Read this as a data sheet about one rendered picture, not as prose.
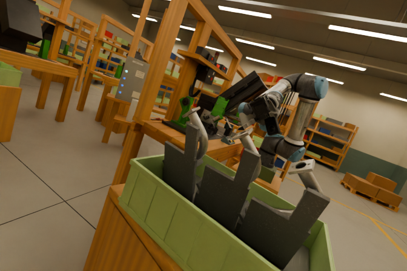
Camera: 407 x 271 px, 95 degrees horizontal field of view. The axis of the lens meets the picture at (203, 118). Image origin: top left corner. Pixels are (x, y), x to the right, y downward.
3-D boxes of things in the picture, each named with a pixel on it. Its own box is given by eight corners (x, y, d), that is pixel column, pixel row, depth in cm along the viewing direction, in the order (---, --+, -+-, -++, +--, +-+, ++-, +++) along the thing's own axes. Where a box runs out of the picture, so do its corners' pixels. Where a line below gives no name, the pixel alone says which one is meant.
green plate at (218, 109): (222, 120, 189) (231, 102, 191) (219, 118, 181) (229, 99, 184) (212, 116, 194) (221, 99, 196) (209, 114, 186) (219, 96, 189)
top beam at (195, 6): (240, 61, 267) (242, 55, 266) (181, -6, 133) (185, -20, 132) (234, 59, 271) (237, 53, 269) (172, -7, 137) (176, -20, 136)
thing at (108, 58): (128, 90, 967) (142, 48, 938) (60, 76, 670) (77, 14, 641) (121, 87, 987) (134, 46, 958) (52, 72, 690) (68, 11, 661)
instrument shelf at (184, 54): (232, 82, 239) (233, 79, 239) (198, 58, 159) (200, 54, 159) (215, 77, 250) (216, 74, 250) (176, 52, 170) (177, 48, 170)
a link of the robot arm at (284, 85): (288, 67, 120) (235, 102, 100) (306, 70, 112) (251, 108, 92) (287, 83, 126) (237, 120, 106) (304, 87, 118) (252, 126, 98)
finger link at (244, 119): (229, 119, 71) (247, 108, 74) (236, 132, 71) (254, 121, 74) (232, 118, 68) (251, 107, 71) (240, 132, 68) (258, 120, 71)
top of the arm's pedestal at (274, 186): (280, 183, 141) (281, 178, 141) (275, 198, 113) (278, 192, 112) (241, 163, 155) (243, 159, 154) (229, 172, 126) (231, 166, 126)
